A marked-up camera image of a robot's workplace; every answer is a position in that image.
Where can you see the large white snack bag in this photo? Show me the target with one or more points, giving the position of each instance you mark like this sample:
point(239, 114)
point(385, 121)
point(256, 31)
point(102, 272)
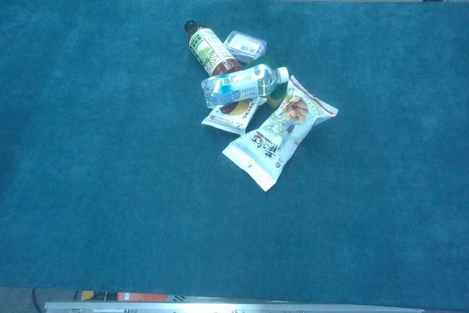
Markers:
point(278, 133)

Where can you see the orange flat object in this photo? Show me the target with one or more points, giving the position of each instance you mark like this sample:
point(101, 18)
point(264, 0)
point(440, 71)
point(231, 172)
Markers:
point(143, 296)

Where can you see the brown tea bottle green label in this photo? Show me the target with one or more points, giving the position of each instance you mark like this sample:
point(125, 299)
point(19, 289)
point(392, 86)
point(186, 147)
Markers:
point(205, 47)

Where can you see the green and yellow sponge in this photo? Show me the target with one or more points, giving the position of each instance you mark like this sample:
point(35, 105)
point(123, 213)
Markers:
point(271, 61)

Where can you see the clear water bottle white cap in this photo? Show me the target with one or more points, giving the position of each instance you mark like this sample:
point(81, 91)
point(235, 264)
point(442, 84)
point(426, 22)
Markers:
point(238, 87)

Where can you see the blue felt table cover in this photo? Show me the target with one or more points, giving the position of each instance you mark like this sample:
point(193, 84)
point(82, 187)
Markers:
point(91, 144)

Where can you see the small white snack packet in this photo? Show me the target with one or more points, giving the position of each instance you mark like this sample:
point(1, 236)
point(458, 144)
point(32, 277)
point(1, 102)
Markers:
point(227, 118)

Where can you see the yellow plastic part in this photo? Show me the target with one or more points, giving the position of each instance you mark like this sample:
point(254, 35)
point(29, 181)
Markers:
point(88, 295)

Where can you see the clear plastic box with label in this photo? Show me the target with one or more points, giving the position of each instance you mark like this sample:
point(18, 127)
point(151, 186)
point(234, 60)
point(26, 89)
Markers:
point(243, 45)

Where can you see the aluminium rail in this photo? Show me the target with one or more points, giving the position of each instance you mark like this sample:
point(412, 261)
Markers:
point(220, 306)

